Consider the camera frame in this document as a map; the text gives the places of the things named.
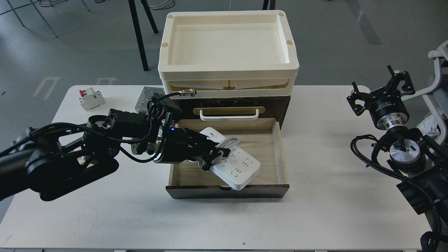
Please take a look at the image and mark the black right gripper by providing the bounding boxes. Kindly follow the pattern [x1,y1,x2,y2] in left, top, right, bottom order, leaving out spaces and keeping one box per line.
[346,65,416,126]

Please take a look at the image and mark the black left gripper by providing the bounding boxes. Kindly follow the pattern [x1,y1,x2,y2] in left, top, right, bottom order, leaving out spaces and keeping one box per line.
[154,127,230,171]

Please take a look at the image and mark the white power strip with cable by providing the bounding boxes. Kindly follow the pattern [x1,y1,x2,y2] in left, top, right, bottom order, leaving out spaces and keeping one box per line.
[210,144,260,190]

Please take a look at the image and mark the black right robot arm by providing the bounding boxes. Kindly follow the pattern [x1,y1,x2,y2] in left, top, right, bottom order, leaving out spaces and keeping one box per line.
[347,66,448,252]

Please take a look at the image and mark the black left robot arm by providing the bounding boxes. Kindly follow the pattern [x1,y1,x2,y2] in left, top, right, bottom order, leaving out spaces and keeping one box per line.
[0,89,230,201]

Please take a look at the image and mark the white chair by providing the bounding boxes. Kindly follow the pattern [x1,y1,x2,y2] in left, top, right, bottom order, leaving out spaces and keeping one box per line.
[421,41,448,145]

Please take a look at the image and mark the open wooden drawer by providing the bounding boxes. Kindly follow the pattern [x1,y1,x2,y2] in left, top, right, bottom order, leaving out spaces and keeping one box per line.
[166,118,289,199]

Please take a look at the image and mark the metal mesh power supply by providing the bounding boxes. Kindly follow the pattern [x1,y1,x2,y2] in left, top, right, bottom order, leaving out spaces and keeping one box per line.
[135,86,165,115]

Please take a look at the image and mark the cream plastic stacked tray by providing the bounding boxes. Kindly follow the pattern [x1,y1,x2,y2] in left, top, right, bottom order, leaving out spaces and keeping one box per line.
[158,10,299,98]

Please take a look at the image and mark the black table legs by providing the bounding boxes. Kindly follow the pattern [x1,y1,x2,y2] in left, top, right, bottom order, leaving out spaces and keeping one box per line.
[128,0,159,72]

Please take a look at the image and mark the white drawer handle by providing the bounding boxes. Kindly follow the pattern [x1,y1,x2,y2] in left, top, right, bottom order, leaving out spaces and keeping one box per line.
[199,109,259,121]

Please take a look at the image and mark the white circuit breaker red switch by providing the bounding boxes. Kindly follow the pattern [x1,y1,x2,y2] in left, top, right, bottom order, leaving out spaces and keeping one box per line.
[79,87,105,111]

